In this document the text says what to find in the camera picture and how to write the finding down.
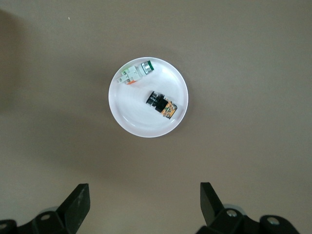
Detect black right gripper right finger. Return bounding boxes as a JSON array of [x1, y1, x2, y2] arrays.
[[196, 181, 299, 234]]

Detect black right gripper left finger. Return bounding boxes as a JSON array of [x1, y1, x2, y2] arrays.
[[0, 183, 90, 234]]

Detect orange push-button switch black body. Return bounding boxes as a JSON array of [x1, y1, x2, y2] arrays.
[[145, 90, 178, 120]]

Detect pale pink round plate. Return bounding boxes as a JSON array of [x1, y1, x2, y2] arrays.
[[108, 56, 189, 138]]

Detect green push-button switch white body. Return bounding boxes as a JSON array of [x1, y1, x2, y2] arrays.
[[117, 61, 155, 86]]

